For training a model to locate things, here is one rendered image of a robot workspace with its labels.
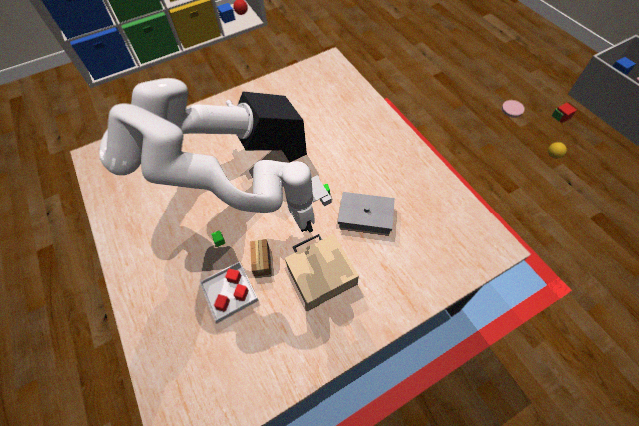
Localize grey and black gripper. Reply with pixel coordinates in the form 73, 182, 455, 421
287, 203, 315, 232

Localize red block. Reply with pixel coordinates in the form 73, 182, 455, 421
214, 294, 230, 312
233, 284, 248, 301
225, 269, 241, 284

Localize brown cardboard box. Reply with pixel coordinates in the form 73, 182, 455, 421
250, 239, 271, 277

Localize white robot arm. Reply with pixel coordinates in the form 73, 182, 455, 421
99, 78, 332, 213

